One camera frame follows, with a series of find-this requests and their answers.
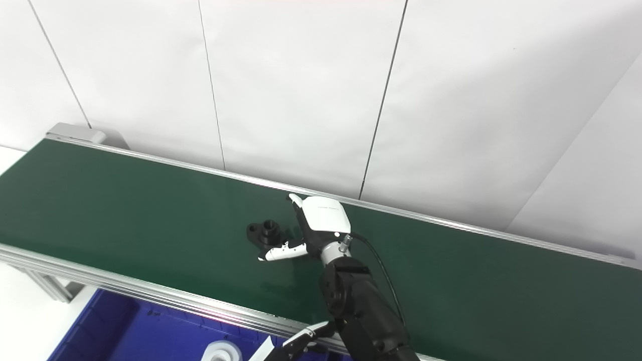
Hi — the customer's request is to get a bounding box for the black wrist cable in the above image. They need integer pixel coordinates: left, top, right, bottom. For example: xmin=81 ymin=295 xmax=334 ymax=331
xmin=348 ymin=232 xmax=408 ymax=332

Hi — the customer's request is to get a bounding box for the white round part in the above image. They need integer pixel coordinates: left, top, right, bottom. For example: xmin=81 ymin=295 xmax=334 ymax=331
xmin=200 ymin=340 xmax=244 ymax=361

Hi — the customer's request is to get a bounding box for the grey conveyor end housing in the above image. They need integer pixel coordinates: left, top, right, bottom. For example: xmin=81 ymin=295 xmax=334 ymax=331
xmin=46 ymin=122 xmax=129 ymax=150

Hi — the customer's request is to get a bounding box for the black flanged part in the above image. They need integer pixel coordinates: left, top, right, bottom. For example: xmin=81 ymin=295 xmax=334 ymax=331
xmin=246 ymin=219 xmax=287 ymax=247

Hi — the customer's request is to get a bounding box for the blue plastic bin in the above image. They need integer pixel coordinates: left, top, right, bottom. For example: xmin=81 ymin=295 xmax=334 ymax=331
xmin=47 ymin=288 xmax=352 ymax=361

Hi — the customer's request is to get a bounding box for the aluminium conveyor leg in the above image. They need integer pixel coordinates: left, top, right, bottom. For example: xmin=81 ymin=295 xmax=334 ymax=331
xmin=19 ymin=267 xmax=87 ymax=304

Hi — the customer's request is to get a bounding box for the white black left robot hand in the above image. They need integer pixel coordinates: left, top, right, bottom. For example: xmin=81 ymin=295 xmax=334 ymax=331
xmin=248 ymin=320 xmax=337 ymax=361

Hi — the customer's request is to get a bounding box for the green conveyor belt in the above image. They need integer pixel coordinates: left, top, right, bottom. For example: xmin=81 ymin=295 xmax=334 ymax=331
xmin=0 ymin=139 xmax=642 ymax=361
xmin=0 ymin=131 xmax=642 ymax=361

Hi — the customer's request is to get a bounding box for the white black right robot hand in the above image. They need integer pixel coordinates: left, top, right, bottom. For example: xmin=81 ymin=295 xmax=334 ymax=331
xmin=258 ymin=194 xmax=352 ymax=264

